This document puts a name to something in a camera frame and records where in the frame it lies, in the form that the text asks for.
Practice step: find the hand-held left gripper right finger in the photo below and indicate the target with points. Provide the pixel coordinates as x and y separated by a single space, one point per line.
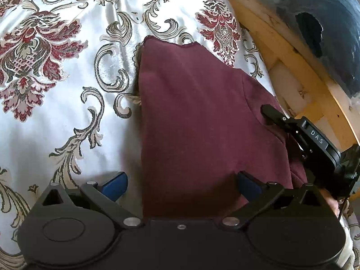
248 186

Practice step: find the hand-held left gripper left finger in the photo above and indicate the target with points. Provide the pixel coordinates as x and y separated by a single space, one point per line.
115 186

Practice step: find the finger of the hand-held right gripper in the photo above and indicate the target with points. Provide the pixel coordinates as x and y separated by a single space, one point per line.
277 117

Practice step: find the maroon garment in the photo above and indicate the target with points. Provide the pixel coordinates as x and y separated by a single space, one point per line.
202 118

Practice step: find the dark plastic-wrapped bundle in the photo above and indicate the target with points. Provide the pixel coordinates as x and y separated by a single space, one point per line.
326 28

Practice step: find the floral patterned bedspread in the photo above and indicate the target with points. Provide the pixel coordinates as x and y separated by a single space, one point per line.
56 90

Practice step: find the wooden bed frame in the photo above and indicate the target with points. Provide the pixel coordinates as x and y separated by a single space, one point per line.
284 47

